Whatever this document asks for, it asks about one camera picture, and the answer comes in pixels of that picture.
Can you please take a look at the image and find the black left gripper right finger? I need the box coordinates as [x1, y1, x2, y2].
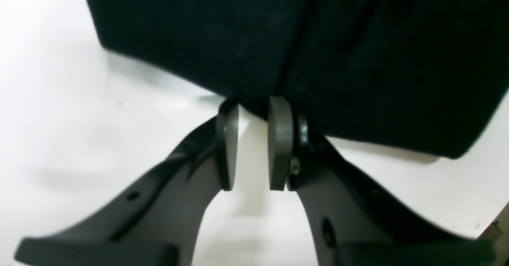
[268, 96, 496, 266]

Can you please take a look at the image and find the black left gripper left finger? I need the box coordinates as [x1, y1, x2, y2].
[14, 99, 239, 266]

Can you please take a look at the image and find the black graphic t-shirt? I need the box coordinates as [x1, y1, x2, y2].
[87, 0, 509, 159]

